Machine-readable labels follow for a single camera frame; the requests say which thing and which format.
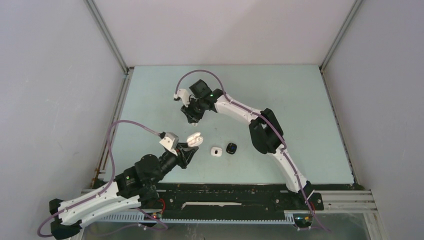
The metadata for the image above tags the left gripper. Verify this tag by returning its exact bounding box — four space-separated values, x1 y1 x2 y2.
151 142 199 185

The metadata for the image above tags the white cable duct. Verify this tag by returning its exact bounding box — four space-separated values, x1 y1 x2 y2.
99 211 296 225

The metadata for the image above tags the aluminium frame rail front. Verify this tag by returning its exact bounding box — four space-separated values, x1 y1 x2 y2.
79 188 379 229

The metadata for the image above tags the right corner aluminium post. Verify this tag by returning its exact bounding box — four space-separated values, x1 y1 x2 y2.
319 0 365 74

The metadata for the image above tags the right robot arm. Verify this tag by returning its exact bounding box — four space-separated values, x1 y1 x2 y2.
173 79 315 209

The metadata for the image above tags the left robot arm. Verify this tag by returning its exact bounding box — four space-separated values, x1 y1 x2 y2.
49 142 199 240

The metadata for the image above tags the corner aluminium post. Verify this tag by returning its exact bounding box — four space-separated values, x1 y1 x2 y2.
83 0 130 75
319 0 365 74

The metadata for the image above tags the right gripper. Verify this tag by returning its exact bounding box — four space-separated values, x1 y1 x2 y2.
181 96 207 124

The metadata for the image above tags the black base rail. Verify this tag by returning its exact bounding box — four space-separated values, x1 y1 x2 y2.
127 182 326 223

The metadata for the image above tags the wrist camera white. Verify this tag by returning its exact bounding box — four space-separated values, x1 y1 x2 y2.
173 88 190 107
159 132 179 156

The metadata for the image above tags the white gold-trimmed charging case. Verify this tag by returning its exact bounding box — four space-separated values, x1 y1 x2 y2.
210 146 223 157

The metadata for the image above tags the white oval charging case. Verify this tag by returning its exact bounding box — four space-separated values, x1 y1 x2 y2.
186 132 204 147

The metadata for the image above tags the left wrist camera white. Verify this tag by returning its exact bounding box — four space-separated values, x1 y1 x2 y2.
159 132 179 156

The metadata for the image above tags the left corner aluminium post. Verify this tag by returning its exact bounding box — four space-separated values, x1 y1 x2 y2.
83 0 130 75

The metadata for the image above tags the black charging case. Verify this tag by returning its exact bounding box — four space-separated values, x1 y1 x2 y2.
225 142 238 155

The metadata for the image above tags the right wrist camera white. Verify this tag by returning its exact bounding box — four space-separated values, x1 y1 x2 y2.
173 88 190 107

